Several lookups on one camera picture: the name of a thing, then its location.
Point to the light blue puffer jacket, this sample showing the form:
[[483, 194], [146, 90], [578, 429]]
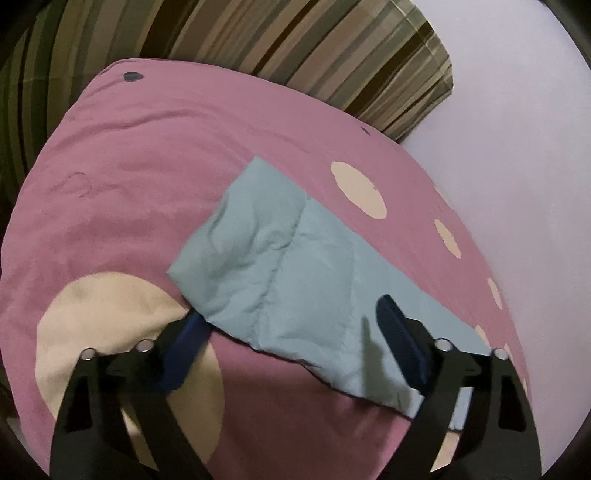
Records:
[[277, 277]]

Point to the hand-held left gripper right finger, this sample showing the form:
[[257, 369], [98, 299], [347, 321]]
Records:
[[399, 341]]

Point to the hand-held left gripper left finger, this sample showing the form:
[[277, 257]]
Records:
[[182, 350]]

